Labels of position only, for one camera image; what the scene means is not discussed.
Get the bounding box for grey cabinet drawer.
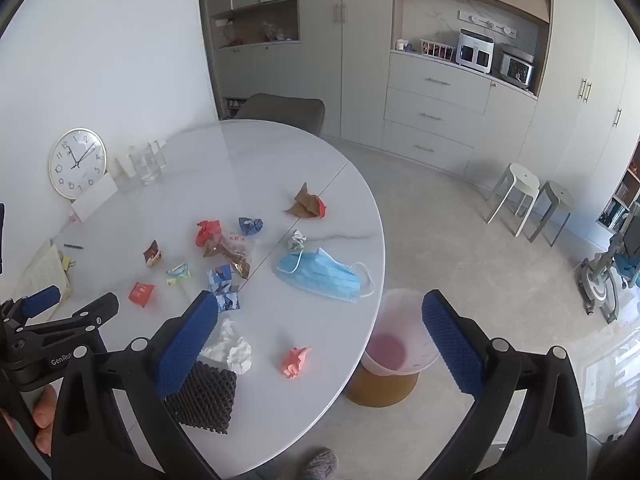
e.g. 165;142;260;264
381;120;475;176
382;87;488;147
385;52;492;115

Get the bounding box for grey plastic stool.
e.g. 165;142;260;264
527;180;576;247

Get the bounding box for black foam mesh sleeve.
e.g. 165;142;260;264
164;360;238;435

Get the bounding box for red wrapper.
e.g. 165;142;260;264
196;219;223;247

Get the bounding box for pink paper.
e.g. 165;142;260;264
281;345;313;379

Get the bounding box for bookshelf with books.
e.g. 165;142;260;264
595;142;640;233

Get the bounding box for white plastic stool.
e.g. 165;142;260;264
485;162;541;238

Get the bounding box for yellow and blue wrapper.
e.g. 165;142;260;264
166;262;192;287

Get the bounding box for grey exercise machine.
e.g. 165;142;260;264
575;210;640;324

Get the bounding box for white tissue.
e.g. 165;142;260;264
200;317;253;375

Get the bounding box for silver countertop appliance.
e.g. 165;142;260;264
497;45;537;89

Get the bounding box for round yellow wooden stool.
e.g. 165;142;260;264
346;362;419;407

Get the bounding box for white waste bin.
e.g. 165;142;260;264
361;288;442;376

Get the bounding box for clear crumpled plastic bag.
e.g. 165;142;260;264
261;21;291;42

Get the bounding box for white countertop appliance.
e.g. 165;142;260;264
455;29;495;73

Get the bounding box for clear plastic snack wrapper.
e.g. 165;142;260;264
202;232;257;280

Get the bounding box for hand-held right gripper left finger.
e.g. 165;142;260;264
51;289;221;480

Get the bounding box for blue face mask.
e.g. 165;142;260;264
274;247;375;304

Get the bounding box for blue and white wrapper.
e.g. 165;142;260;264
207;264;242;312

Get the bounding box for grey knitted slipper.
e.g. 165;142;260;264
298;447;340;480

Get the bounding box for white card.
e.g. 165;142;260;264
70;174;119;222

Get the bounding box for round white wall clock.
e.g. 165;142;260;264
48;127;108;200

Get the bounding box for brown and red paper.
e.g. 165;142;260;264
284;182;327;220

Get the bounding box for white wire basket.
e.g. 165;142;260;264
419;38;458;61

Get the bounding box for white wall hook rail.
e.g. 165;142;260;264
459;10;517;37

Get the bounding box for grey built-in cabinet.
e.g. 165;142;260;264
197;0;640;261

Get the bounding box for person's left hand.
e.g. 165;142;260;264
0;384;60;457

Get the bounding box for small orange packet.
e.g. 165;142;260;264
128;282;156;308

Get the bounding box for grey upholstered chair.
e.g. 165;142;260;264
233;93;326;137

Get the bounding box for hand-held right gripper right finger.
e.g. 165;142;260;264
421;289;588;480

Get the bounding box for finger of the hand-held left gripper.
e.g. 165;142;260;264
15;292;121;348
0;285;62;333

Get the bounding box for open paper notebook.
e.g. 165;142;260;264
17;240;74;321

